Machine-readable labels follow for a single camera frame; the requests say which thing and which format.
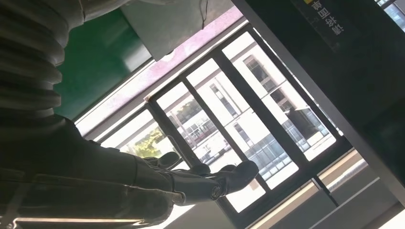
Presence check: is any ribbed grey right arm sleeve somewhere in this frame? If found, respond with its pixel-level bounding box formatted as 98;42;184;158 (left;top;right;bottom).
0;0;86;128

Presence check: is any black ruler label strip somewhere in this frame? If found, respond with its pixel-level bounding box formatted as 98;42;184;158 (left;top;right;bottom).
290;0;360;52

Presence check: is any dark framed window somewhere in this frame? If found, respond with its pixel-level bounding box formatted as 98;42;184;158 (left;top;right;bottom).
75;22;354;229

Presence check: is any thin black cable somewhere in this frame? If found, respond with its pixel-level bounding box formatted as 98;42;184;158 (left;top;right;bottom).
198;0;210;30

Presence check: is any black inbound machine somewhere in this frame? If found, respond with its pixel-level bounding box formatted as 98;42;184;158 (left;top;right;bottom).
232;0;405;207

